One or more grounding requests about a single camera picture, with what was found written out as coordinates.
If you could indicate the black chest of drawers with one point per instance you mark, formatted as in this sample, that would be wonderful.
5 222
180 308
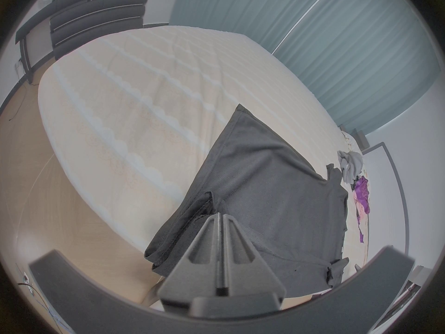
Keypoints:
97 23

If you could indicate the bed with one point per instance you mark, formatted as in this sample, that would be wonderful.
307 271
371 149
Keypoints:
139 99

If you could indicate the blue-green curtain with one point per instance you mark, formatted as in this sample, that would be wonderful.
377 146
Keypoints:
243 9
358 57

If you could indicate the purple garment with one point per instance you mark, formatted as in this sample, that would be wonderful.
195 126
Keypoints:
361 193

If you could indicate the grey bedside table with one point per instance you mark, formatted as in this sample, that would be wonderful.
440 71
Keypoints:
361 139

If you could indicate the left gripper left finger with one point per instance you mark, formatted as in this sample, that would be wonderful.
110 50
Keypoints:
198 263

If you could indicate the black T-shirt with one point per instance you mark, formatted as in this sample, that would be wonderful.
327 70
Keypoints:
271 186

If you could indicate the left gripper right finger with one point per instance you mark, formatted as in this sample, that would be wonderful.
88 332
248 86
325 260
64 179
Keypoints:
243 263

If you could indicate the pink garment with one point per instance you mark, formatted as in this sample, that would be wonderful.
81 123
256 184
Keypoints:
361 219

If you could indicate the white printed pillow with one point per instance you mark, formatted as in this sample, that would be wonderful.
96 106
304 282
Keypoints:
349 141

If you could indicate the grey garment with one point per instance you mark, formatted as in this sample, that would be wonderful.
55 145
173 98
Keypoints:
353 164

